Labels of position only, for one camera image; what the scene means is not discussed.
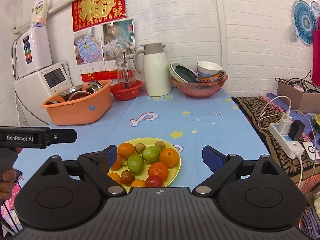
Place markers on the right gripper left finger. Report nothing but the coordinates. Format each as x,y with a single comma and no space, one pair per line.
96,166

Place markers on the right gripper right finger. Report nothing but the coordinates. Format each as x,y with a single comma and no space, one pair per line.
223,167

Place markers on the dark red brown tomato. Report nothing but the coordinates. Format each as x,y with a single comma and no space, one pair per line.
127,178

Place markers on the brown longan fruit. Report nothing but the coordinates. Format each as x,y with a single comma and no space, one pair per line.
140,147
160,144

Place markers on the person's left hand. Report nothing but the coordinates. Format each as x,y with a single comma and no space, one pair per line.
8,173

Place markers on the orange tangerine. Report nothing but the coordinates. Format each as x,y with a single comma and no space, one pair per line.
116,177
125,150
159,169
138,183
118,163
169,157

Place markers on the green lime large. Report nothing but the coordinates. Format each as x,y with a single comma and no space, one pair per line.
135,163

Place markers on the white water dispenser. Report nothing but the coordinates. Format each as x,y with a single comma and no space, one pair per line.
34,89

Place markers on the yellow plastic plate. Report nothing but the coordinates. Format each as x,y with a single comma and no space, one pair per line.
143,175

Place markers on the green lime small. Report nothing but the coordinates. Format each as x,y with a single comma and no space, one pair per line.
151,154

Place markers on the blue patterned tablecloth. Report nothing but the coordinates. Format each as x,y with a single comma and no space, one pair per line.
183,121

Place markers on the orange plastic basket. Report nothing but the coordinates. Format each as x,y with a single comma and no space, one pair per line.
80,111

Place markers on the white power strip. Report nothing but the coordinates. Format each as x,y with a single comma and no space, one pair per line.
293,149

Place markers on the steel bowl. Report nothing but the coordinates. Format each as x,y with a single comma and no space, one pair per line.
76,92

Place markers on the copper pink bowl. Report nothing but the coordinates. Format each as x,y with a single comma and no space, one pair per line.
200,90

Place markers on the red plastic basket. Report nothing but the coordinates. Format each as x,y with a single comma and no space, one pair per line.
121,93

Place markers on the white water purifier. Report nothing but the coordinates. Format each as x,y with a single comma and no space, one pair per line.
33,51

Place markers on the blue white ceramic bowl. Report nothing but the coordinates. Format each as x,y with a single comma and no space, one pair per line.
207,69

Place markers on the glass pitcher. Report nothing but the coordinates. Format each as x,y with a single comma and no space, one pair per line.
125,74

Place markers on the green plate in bowl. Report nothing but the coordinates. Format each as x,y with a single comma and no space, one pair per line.
182,73

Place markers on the cardboard box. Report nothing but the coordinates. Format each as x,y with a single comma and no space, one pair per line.
304,102

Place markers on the white thermos jug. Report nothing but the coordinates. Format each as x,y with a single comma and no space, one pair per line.
156,69

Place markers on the bedding poster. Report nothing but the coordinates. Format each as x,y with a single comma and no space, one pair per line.
98,49

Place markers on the blue round fan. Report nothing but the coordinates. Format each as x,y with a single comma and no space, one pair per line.
304,22

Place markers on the red fu wall hanging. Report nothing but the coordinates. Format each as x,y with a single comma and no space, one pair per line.
89,13

